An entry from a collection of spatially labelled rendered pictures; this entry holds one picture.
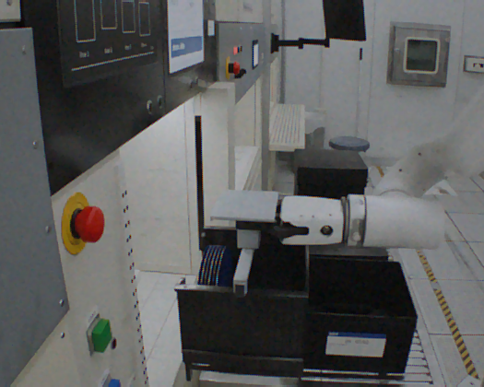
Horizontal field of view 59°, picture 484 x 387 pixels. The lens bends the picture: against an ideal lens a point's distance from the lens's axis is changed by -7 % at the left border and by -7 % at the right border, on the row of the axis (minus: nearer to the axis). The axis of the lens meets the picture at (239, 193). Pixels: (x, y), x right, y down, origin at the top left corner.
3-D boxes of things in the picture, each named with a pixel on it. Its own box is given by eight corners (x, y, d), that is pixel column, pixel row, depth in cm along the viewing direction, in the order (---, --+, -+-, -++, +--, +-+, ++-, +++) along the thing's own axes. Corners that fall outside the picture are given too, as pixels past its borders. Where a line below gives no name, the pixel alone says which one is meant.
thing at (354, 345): (295, 369, 109) (300, 312, 103) (299, 306, 135) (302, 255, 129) (406, 374, 105) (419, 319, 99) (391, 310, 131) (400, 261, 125)
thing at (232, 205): (300, 404, 74) (312, 239, 63) (182, 393, 76) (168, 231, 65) (302, 321, 96) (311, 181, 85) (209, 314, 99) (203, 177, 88)
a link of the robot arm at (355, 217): (362, 256, 71) (343, 255, 71) (357, 232, 79) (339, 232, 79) (368, 207, 68) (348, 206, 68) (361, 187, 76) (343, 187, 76)
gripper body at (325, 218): (349, 255, 70) (277, 252, 72) (345, 228, 80) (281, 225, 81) (354, 211, 68) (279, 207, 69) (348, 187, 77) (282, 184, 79)
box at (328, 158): (362, 227, 187) (369, 169, 178) (294, 225, 189) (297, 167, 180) (352, 201, 214) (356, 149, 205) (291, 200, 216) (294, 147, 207)
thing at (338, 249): (387, 283, 146) (393, 248, 141) (298, 281, 148) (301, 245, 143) (371, 243, 173) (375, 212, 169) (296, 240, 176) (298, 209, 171)
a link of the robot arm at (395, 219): (360, 185, 77) (368, 207, 68) (436, 189, 75) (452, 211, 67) (357, 229, 80) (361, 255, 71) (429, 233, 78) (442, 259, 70)
